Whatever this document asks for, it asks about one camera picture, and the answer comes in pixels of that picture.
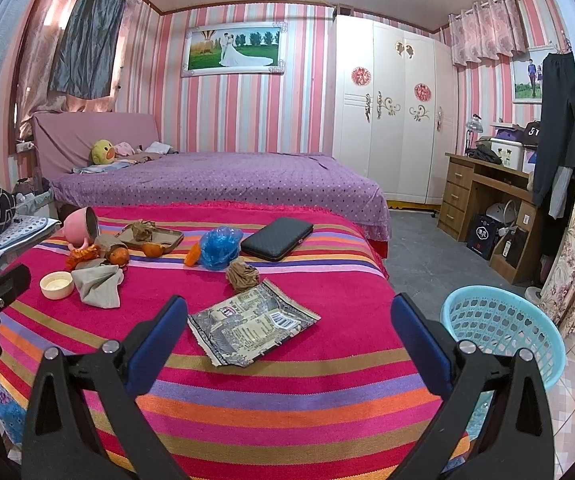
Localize printed foil snack wrapper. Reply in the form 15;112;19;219
188;280;321;367

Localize white round lid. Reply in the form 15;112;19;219
40;271;74;300

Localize orange peel fragments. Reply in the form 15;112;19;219
65;244;101;272

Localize pink mug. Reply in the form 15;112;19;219
62;207;98;250

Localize light blue plastic basket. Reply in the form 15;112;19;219
439;284;567;441

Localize crumpled brown paper on case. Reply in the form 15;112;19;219
130;220;156;243

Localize orange peel half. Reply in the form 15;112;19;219
141;243;165;258

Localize pink headboard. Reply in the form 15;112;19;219
30;112;160;182

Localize yellow duck plush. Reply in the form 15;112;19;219
90;139;116;166

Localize brown phone case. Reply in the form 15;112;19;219
116;223;184;255

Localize small orange peel piece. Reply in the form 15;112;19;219
183;243;202;268

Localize black box under desk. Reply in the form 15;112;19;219
466;214;501;260

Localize blue crumpled plastic bag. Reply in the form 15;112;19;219
199;226;244;271

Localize striped pink red blanket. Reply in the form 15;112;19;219
0;203;440;479

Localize grey window curtain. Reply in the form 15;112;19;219
48;0;127;100

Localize wooden desk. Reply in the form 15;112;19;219
438;154;542;285

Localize black leather wallet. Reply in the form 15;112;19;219
240;217;313;262

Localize white storage box on desk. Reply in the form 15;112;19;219
490;138;524;171

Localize hanging black clothes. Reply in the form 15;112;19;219
533;52;575;219

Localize desk lamp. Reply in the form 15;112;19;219
465;114;484;150

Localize purple dotted bedspread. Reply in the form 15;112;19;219
52;153;391;243

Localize framed wedding photo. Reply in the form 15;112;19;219
181;22;289;77

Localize small framed photo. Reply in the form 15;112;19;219
511;42;557;104

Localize white wardrobe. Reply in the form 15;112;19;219
333;16;458;205

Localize pink valance curtain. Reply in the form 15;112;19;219
448;0;528;66

